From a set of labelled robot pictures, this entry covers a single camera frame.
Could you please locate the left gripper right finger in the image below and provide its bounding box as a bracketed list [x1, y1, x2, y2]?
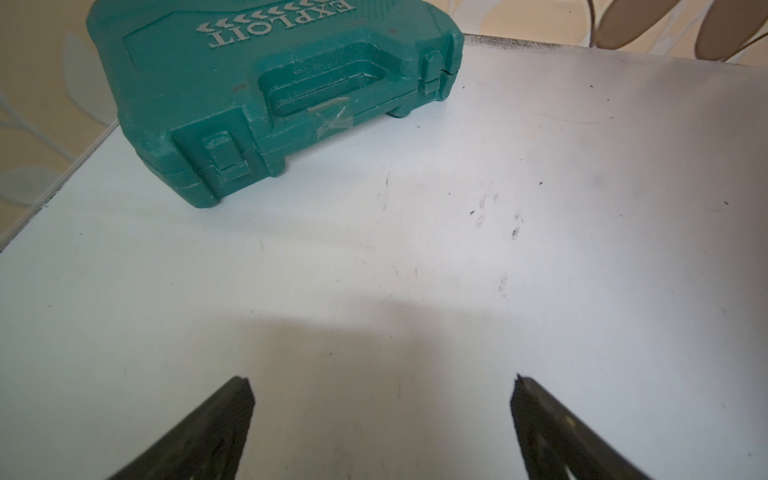
[510, 376, 648, 480]

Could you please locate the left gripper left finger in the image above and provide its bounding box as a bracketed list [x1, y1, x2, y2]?
[111, 376, 255, 479]

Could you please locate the green tool case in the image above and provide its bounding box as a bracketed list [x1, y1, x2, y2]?
[86, 0, 464, 208]

